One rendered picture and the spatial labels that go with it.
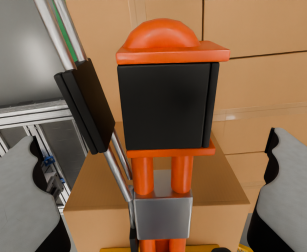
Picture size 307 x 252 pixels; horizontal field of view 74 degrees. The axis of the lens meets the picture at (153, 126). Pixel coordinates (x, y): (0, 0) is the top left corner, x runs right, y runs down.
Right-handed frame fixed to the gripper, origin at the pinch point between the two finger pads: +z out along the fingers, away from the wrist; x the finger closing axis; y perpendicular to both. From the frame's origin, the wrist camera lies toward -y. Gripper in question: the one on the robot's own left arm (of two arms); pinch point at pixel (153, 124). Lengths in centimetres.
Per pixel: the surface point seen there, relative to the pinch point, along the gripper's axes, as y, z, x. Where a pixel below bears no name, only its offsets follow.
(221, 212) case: 31.9, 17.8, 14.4
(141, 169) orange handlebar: 6.9, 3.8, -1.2
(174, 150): 3.8, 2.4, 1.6
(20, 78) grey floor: 26, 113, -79
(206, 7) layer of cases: -7, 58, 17
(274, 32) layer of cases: 0, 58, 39
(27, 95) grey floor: 37, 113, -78
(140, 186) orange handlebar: 9.2, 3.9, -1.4
